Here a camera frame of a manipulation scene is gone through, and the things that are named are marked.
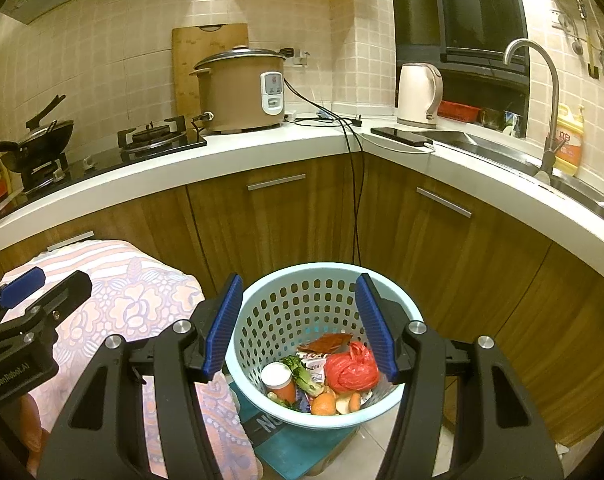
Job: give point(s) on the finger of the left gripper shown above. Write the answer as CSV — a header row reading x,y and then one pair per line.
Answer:
x,y
19,289
60,301

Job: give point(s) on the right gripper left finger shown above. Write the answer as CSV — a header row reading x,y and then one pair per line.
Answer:
x,y
100,433

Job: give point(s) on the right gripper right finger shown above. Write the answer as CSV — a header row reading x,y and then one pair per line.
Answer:
x,y
498,432

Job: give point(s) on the red plastic bag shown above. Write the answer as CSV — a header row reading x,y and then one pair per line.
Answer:
x,y
352,371

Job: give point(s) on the orange peel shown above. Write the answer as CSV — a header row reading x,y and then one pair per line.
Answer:
x,y
324,405
348,402

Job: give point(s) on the orange snack wrapper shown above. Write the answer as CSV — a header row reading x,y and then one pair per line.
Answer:
x,y
328,343

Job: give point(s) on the white heart-print paper bag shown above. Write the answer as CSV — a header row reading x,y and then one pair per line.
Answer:
x,y
315,364

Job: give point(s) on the person's left hand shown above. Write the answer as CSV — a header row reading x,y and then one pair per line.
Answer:
x,y
23,419

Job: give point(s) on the black wok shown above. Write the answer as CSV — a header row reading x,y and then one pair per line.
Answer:
x,y
41,145

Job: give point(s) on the pale green vegetable stalk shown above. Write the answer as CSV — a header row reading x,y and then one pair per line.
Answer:
x,y
294,406

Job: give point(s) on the teal cardboard box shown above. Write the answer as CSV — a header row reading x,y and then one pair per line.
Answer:
x,y
291,451

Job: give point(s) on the white lid orange bottle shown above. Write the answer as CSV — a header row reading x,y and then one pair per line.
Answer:
x,y
277,379

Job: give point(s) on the black gas stove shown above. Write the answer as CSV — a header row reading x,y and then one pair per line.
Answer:
x,y
134,145

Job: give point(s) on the dark green leafy vegetable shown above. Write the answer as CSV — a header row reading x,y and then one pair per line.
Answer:
x,y
302,376

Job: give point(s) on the light blue perforated basket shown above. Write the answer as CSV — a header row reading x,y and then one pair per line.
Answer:
x,y
296,305

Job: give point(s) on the brown rice cooker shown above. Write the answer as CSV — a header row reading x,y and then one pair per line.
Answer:
x,y
240,89

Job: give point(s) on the black smartphone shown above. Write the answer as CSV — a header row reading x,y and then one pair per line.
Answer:
x,y
415,140

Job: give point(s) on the yellow dish soap bottle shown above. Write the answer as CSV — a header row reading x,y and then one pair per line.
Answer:
x,y
570,130

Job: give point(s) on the white electric kettle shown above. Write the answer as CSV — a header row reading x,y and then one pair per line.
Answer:
x,y
420,92

